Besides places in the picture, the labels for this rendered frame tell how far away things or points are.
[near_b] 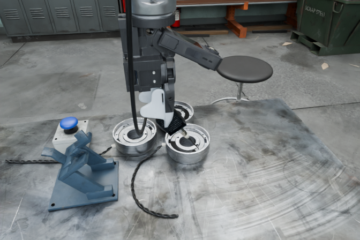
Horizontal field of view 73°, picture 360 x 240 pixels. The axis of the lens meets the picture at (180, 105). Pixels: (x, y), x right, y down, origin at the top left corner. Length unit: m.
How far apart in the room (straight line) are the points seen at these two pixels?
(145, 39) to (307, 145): 0.48
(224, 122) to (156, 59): 0.36
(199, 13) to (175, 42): 4.06
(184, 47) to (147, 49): 0.06
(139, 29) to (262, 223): 0.40
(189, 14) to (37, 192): 4.04
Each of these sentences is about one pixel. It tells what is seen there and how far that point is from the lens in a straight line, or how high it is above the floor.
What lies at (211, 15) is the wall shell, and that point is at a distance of 4.51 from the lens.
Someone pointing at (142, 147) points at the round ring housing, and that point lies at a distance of 0.57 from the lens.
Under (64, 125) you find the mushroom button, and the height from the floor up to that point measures 0.87.
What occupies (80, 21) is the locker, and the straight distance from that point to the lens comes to 3.91.
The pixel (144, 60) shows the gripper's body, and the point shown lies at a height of 1.07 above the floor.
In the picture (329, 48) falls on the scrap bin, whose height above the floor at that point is 0.09.
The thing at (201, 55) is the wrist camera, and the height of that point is 1.07.
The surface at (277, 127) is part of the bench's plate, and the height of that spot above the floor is 0.80.
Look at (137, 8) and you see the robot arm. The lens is 0.37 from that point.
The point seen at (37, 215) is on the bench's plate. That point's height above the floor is 0.80.
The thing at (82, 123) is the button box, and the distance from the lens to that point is 0.66.
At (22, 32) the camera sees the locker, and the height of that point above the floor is 0.15.
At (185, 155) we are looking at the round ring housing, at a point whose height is 0.83.
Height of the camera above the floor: 1.22
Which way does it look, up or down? 34 degrees down
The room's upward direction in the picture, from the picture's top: straight up
